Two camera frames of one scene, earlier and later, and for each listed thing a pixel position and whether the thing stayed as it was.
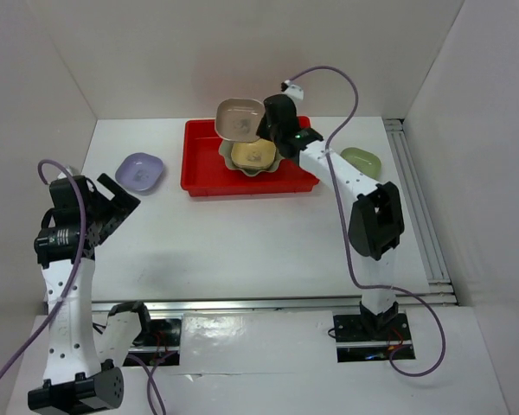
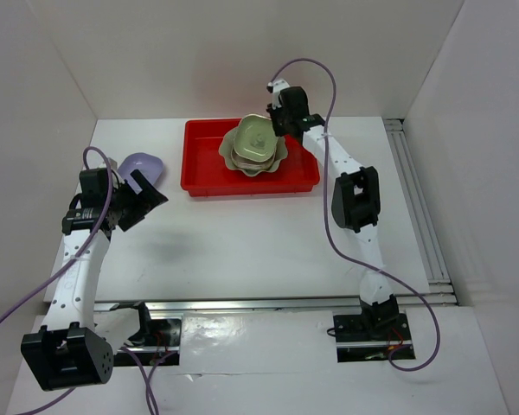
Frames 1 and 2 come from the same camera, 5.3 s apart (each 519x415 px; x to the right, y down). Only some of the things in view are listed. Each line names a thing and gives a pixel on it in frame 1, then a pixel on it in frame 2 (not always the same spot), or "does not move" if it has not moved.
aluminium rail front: x=271 y=305 does not move
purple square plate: x=138 y=172 does not move
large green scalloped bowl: x=225 y=151 does not move
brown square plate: x=239 y=119 → x=252 y=164
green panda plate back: x=366 y=162 → x=255 y=137
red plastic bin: x=204 y=173 does not move
